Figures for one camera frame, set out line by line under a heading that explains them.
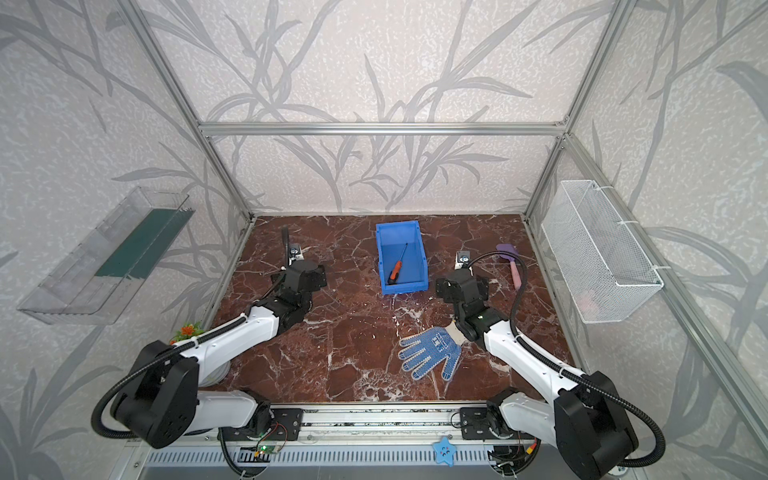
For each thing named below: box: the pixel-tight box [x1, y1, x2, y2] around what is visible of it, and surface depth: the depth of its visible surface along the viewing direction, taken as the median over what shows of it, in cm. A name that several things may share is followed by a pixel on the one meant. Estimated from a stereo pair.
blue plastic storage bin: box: [376, 220, 429, 296], surface depth 106 cm
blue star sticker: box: [432, 436, 456, 467], surface depth 71 cm
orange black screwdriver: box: [387, 242, 408, 285], surface depth 102 cm
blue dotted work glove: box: [398, 322, 467, 381], surface depth 88 cm
